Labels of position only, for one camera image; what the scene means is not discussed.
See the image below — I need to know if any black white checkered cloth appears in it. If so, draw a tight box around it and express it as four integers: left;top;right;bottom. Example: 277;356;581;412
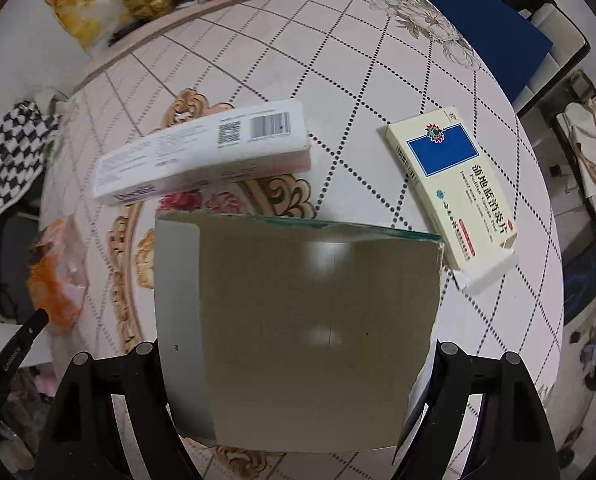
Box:
0;101;62;217

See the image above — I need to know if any dark folding cot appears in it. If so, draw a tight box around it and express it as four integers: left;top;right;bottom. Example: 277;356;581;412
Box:
0;209;43;327

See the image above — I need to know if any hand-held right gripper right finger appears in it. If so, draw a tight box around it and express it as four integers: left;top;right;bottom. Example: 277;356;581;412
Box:
393;341;562;480

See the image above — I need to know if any yellow snack bag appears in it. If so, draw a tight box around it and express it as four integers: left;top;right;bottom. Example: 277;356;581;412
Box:
38;0;129;54

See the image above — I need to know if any table with floral tablecloth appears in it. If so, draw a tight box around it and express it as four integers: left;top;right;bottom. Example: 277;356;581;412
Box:
38;0;567;480

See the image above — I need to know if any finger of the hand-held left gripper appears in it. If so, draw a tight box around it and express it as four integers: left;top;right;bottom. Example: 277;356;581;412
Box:
0;308;49;377

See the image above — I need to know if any white green carton box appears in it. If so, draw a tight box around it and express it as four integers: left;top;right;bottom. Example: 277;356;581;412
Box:
154;209;446;455

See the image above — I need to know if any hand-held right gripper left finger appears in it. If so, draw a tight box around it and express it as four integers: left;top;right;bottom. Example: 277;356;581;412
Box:
38;341;201;480

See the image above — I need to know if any black blue floor board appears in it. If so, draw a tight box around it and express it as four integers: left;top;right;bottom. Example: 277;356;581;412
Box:
562;239;596;327

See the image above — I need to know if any chair with beige cloth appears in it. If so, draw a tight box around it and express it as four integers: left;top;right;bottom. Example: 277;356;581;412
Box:
552;69;596;263

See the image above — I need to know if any long white toothpaste box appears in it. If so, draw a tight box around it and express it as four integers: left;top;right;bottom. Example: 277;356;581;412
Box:
93;100;313;207

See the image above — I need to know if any orange clear plastic bag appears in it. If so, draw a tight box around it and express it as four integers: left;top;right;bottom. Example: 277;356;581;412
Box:
27;217;90;330

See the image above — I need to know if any yellow blue medicine box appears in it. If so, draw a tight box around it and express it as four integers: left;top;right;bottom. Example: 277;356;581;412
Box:
383;105;520;292

